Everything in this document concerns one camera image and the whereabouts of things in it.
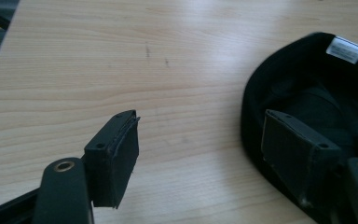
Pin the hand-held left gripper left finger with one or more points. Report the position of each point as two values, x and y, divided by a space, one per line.
112 161

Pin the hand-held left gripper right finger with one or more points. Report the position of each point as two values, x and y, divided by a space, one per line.
295 149

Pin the black cap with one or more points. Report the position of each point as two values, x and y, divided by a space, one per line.
317 90

